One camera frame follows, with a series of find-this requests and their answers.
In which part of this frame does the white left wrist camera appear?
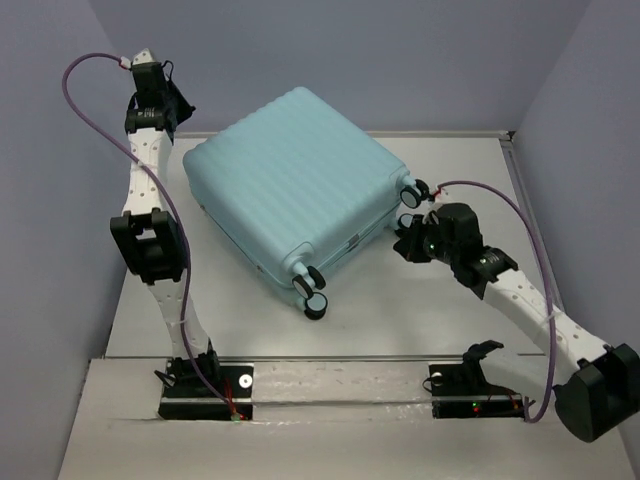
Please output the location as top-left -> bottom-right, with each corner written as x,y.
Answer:
131,48 -> 155,66

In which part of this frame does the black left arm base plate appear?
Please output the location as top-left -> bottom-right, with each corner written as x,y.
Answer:
154,362 -> 254,422

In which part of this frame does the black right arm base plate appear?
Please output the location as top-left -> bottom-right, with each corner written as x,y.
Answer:
422,364 -> 524,420

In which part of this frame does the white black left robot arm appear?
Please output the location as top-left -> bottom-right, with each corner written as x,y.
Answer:
110,49 -> 222,395

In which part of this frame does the light blue suitcase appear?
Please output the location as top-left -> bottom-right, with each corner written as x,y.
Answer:
183,86 -> 428,320

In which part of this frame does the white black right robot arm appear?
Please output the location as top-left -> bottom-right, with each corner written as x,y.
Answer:
393,202 -> 639,443

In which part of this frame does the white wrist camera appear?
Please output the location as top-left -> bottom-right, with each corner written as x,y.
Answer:
131,48 -> 155,66
428,192 -> 450,212

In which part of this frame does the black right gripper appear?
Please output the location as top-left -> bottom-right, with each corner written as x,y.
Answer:
393,213 -> 459,266

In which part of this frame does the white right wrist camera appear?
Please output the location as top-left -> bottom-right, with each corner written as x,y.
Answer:
428,192 -> 450,212

